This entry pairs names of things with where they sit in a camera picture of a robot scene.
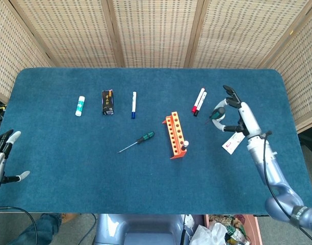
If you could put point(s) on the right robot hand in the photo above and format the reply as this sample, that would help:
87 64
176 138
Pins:
249 120

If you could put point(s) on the black silver precision screwdriver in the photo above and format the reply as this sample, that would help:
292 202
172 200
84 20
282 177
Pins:
184 146

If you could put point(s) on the orange test tube rack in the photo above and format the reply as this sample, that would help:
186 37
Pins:
175 132

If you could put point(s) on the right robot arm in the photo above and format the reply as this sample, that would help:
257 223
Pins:
270 173

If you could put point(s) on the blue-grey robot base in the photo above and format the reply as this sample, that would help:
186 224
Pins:
135 227

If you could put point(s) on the white round jar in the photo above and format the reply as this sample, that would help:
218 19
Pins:
222 120

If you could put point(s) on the white floral tube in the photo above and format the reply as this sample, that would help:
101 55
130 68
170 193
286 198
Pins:
232 144

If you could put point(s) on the white marker black cap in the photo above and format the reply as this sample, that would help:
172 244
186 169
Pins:
202 103

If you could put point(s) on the white marker red cap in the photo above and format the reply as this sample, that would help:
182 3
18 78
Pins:
198 99

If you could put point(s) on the blue felt table cover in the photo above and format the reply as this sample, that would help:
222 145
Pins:
69 166

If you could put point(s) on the person leg in jeans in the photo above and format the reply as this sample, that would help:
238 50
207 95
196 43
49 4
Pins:
38 229

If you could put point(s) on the tan shoe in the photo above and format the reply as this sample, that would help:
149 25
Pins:
69 217

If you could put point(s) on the white green glue stick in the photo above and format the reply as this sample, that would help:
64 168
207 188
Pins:
79 106

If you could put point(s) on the green black small screwdriver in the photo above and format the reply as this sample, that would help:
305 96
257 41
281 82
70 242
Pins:
147 137

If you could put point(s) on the pink storage bin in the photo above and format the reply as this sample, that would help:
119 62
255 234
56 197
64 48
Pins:
255 229

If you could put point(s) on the white marker blue cap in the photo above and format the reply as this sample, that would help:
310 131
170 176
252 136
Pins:
134 104

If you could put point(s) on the white plastic bag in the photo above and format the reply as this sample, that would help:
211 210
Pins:
209 234

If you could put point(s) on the black ink box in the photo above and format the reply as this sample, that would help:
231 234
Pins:
107 102

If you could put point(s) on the woven wooden folding screen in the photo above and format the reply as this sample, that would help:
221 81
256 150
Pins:
156 33

